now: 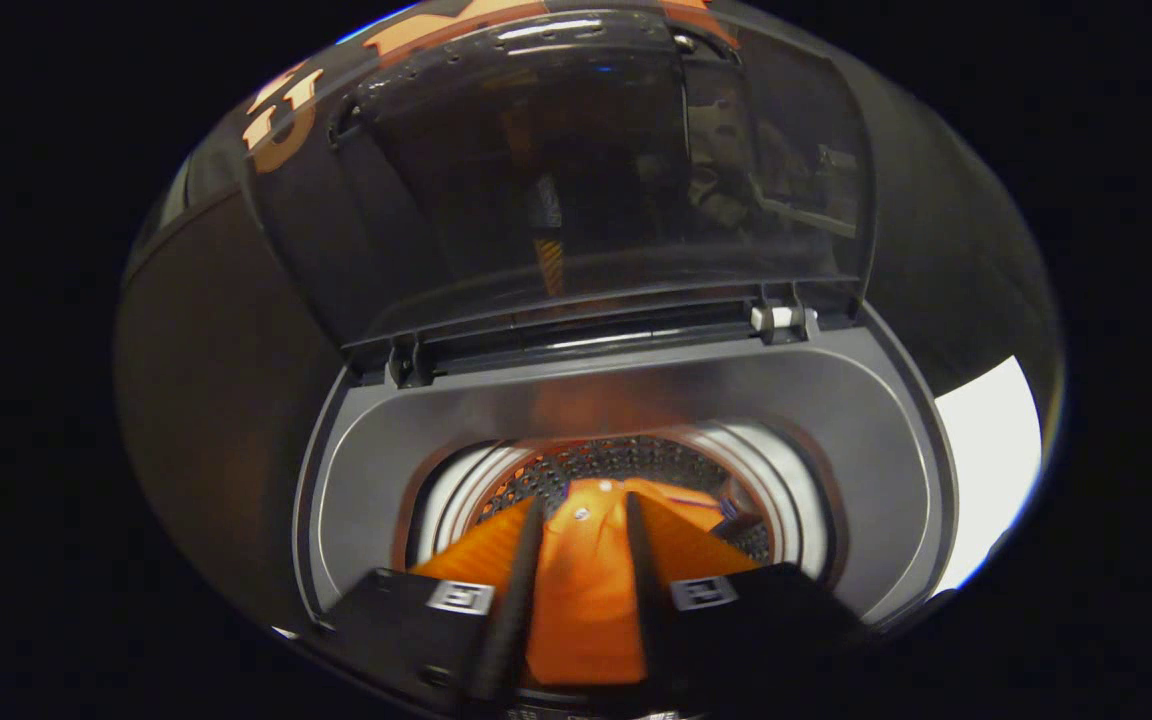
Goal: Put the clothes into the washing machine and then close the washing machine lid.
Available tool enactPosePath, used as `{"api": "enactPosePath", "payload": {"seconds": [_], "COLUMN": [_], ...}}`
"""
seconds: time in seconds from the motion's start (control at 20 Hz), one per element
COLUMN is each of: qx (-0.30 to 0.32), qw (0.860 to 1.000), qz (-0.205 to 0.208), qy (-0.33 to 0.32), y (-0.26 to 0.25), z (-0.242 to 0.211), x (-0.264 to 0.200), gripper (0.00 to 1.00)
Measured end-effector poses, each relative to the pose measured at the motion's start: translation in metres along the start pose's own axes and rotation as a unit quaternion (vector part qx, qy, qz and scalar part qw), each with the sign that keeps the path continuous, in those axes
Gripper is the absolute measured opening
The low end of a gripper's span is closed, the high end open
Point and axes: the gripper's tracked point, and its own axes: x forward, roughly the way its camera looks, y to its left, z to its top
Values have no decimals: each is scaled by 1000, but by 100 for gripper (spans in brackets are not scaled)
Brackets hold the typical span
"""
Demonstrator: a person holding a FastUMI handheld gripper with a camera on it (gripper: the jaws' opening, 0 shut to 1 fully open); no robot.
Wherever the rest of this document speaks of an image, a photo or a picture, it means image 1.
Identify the black backdrop cloth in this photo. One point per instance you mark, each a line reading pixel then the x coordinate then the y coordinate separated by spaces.
pixel 216 400

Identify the dark washing machine lid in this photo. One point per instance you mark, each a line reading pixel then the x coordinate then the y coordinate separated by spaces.
pixel 586 200

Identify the yellow polo shirt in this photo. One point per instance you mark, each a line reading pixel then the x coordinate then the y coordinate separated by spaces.
pixel 586 600

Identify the white side table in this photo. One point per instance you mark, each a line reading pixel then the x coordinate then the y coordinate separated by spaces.
pixel 986 450

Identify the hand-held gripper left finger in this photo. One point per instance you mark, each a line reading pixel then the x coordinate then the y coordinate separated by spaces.
pixel 511 620

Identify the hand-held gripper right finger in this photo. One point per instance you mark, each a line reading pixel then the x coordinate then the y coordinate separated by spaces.
pixel 651 620

